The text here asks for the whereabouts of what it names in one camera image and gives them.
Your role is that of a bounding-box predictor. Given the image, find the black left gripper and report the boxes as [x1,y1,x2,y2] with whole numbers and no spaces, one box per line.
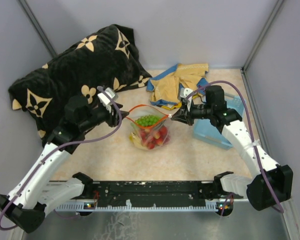
[79,101,129,132]

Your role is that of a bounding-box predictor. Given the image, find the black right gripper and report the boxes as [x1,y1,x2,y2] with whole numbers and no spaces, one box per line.
[171,99,213,126]

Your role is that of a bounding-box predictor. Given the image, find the green grapes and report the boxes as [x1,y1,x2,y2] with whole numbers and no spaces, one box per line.
[135,114,161,127]

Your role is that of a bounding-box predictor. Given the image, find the light blue plastic basket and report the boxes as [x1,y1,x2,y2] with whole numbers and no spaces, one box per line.
[191,92,247,151]

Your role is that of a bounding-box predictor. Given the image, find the yellow banana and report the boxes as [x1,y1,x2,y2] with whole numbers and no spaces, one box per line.
[129,132,142,148]

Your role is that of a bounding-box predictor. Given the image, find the clear zip top bag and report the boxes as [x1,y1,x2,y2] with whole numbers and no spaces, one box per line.
[126,104,171,151]

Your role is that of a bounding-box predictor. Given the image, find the red strawberries bunch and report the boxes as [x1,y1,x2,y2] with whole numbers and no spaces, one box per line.
[139,125,170,150]

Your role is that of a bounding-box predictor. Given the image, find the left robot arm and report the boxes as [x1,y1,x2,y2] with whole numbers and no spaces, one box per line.
[0,96,129,233]

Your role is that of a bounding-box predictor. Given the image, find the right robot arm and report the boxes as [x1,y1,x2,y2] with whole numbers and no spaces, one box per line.
[171,85,293,213]

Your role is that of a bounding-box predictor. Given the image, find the yellow blue cartoon cloth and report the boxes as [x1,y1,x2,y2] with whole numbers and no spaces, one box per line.
[146,63,209,110]

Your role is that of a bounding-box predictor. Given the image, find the black floral pillow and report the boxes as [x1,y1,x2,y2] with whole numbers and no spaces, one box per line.
[8,24,152,144]

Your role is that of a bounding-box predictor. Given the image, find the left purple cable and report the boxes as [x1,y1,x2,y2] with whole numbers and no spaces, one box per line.
[0,86,123,231]

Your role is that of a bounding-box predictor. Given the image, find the purple cable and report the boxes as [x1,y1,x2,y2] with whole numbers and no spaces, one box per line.
[0,86,123,231]
[186,80,285,217]

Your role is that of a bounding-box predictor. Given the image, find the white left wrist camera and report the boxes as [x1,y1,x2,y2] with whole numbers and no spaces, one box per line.
[97,86,118,113]

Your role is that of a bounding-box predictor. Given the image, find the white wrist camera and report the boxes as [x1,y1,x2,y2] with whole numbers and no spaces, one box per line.
[97,86,118,113]
[178,87,194,111]

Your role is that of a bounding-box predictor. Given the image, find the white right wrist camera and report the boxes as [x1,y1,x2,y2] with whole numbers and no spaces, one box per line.
[178,87,194,111]

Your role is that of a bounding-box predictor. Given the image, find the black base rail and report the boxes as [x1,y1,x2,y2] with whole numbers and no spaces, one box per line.
[64,180,243,208]

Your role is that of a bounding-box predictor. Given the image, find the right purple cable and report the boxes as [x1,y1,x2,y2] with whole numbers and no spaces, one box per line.
[186,80,285,217]

